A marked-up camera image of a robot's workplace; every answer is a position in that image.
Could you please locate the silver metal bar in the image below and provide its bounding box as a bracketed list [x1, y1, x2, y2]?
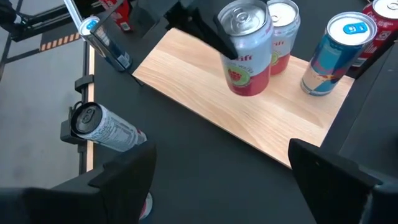
[63, 0, 84, 30]

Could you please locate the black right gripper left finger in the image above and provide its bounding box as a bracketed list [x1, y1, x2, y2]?
[0, 141, 158, 224]

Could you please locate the white pink Spindrift can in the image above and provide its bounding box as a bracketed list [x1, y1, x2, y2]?
[266, 0, 302, 76]
[216, 0, 274, 97]

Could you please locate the blue silver Red Bull can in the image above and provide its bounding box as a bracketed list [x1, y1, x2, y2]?
[300, 11, 378, 96]

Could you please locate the wooden shelf with black frame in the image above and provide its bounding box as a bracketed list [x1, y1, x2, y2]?
[90, 0, 398, 169]

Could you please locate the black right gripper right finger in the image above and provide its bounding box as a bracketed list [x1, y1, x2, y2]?
[287, 138, 398, 224]

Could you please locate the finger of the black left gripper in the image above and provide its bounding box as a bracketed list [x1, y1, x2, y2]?
[186, 8, 241, 60]

